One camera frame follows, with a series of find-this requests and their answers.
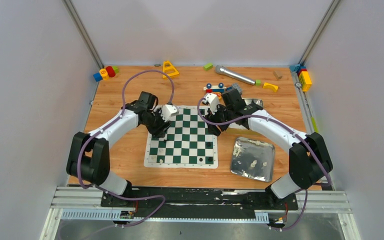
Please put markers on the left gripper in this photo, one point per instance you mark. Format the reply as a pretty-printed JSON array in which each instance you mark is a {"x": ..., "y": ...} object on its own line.
[{"x": 158, "y": 124}]

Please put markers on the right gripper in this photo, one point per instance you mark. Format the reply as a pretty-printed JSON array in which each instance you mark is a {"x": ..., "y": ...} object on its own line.
[{"x": 213, "y": 129}]

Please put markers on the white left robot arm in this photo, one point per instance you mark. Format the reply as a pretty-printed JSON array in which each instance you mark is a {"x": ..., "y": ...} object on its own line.
[{"x": 89, "y": 156}]

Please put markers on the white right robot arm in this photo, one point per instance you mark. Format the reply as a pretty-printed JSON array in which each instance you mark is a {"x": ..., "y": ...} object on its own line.
[{"x": 308, "y": 158}]

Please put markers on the metal tin with black pieces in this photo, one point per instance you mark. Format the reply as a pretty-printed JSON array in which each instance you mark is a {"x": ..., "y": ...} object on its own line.
[{"x": 238, "y": 129}]

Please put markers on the green white chess mat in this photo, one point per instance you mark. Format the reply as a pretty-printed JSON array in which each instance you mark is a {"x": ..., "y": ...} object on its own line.
[{"x": 186, "y": 144}]

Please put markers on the toy block car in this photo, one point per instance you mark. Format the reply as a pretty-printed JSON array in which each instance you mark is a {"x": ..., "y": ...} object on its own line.
[{"x": 217, "y": 89}]

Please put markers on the grey blue brick stack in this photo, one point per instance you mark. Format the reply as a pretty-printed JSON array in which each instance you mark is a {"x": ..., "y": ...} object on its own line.
[{"x": 237, "y": 87}]

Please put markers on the silver microphone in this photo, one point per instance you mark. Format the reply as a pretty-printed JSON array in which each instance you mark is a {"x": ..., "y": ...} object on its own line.
[{"x": 222, "y": 70}]

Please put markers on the metal tin lid tray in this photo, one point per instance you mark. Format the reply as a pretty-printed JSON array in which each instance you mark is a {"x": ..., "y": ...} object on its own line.
[{"x": 253, "y": 159}]

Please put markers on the yellow arch block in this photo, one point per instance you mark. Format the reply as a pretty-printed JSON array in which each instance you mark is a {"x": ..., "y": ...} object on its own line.
[{"x": 270, "y": 86}]

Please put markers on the colourful cylinder block row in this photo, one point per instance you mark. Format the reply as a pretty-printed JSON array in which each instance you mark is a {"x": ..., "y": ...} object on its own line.
[{"x": 106, "y": 73}]

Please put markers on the tan wooden block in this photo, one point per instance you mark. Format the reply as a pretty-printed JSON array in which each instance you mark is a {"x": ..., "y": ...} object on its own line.
[{"x": 278, "y": 75}]

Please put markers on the yellow red blue brick tower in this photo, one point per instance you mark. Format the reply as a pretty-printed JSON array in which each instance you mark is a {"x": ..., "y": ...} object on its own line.
[{"x": 304, "y": 78}]

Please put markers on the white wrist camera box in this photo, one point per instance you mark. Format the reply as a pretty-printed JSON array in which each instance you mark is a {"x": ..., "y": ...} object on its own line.
[{"x": 168, "y": 111}]

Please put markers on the green block near wall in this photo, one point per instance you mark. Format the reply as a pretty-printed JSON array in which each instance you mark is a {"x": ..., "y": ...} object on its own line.
[{"x": 208, "y": 66}]

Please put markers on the yellow triangular frame block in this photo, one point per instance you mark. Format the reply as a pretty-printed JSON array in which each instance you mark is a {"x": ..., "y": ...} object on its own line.
[{"x": 169, "y": 69}]

